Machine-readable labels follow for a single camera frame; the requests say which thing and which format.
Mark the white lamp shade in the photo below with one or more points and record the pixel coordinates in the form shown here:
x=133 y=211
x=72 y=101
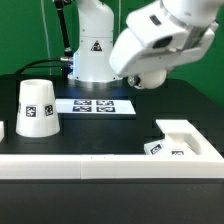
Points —
x=37 y=116

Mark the white left wall piece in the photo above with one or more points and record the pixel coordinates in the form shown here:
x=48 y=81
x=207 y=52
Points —
x=1 y=130

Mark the white fiducial marker sheet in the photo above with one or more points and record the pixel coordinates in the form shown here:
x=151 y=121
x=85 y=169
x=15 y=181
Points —
x=93 y=106

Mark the white border wall frame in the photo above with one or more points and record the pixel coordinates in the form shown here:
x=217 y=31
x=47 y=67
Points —
x=206 y=163

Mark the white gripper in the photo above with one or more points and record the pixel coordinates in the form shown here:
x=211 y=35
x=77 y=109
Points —
x=164 y=35

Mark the white lamp base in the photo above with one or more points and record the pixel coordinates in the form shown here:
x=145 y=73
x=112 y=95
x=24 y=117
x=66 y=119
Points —
x=174 y=142

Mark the white lamp bulb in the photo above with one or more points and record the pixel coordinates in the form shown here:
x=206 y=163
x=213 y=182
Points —
x=152 y=80

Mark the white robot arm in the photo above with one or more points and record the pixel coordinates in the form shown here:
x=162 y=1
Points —
x=90 y=63

